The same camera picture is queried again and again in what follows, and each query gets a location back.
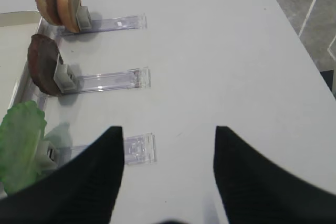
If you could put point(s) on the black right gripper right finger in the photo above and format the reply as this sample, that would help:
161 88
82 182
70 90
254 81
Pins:
253 189

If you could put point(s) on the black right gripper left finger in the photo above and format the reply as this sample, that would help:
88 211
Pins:
82 191

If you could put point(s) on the grey pusher block lettuce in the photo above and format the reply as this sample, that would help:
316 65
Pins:
46 157

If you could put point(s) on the green lettuce leaf right rack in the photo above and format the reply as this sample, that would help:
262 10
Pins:
22 128

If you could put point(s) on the brown meat patty outer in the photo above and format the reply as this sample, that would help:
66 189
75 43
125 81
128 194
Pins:
42 58

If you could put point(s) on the grey pusher block bread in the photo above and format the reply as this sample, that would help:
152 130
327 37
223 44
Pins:
83 18

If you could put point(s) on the near bread slice right rack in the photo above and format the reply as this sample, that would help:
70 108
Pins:
67 13

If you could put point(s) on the grey pusher block patty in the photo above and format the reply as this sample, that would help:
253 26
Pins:
65 79

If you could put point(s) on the clear rail lettuce right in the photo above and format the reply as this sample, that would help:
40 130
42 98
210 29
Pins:
140 149

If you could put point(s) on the clear rail patty right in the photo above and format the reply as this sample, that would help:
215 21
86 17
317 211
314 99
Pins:
133 78

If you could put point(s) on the clear rail bread right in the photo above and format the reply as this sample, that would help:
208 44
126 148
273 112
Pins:
114 24

